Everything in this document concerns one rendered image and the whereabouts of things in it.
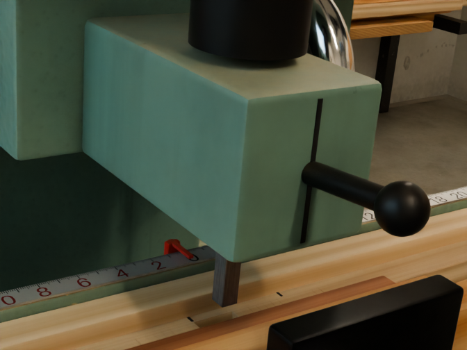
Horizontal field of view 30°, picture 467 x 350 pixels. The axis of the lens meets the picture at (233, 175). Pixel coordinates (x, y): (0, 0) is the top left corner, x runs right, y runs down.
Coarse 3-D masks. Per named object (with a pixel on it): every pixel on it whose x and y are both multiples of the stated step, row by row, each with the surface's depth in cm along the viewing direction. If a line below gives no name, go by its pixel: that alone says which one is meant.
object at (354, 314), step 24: (408, 288) 35; (432, 288) 35; (456, 288) 35; (312, 312) 32; (336, 312) 33; (360, 312) 33; (384, 312) 33; (408, 312) 34; (432, 312) 35; (456, 312) 36; (288, 336) 31; (312, 336) 31; (336, 336) 32; (360, 336) 32; (384, 336) 33; (408, 336) 34; (432, 336) 35
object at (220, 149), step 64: (128, 64) 39; (192, 64) 35; (256, 64) 36; (320, 64) 37; (128, 128) 40; (192, 128) 35; (256, 128) 32; (320, 128) 34; (192, 192) 36; (256, 192) 33; (320, 192) 35; (256, 256) 35
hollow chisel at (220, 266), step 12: (216, 252) 41; (216, 264) 41; (228, 264) 40; (240, 264) 41; (216, 276) 41; (228, 276) 41; (216, 288) 41; (228, 288) 41; (216, 300) 41; (228, 300) 41
